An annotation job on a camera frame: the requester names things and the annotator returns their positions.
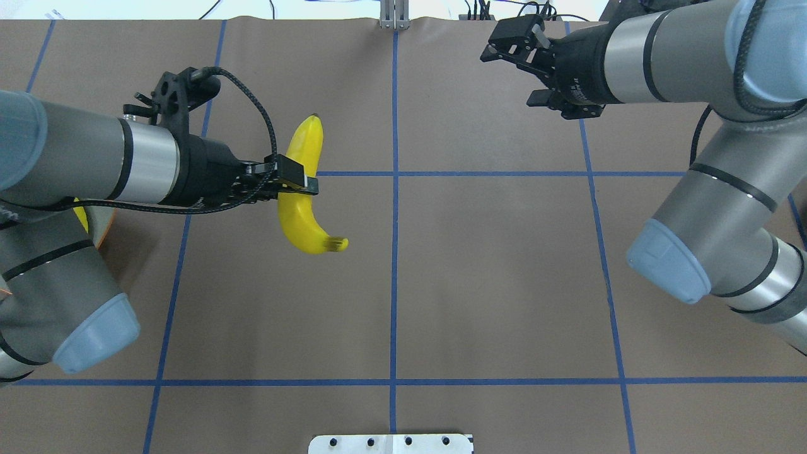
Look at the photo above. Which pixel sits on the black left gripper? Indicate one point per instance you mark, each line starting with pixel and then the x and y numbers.
pixel 207 170

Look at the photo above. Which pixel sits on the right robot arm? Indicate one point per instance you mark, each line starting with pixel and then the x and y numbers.
pixel 746 61

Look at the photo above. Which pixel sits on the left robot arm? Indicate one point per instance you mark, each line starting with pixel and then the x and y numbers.
pixel 65 307

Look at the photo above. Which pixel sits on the aluminium frame post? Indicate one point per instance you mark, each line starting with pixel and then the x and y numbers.
pixel 394 15

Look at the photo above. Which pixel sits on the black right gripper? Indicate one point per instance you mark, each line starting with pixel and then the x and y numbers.
pixel 581 68

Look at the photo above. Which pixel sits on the yellow banana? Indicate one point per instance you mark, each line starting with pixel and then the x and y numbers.
pixel 296 215
pixel 82 217

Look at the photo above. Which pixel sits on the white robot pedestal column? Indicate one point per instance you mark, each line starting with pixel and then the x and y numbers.
pixel 393 443

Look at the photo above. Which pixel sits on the grey square plate orange rim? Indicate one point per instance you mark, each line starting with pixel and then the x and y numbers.
pixel 99 222

